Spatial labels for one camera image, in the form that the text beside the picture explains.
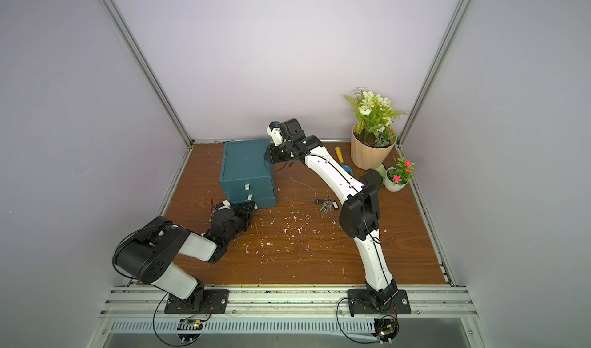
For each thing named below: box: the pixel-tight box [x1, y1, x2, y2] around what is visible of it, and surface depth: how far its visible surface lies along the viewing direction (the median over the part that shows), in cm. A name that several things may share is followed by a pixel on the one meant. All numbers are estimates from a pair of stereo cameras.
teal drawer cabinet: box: [218, 139, 278, 209], surface depth 85 cm
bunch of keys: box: [315, 197, 340, 215], surface depth 99 cm
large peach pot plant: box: [343, 87, 409, 171], surface depth 97 cm
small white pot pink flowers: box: [383, 157, 417, 192], surface depth 92 cm
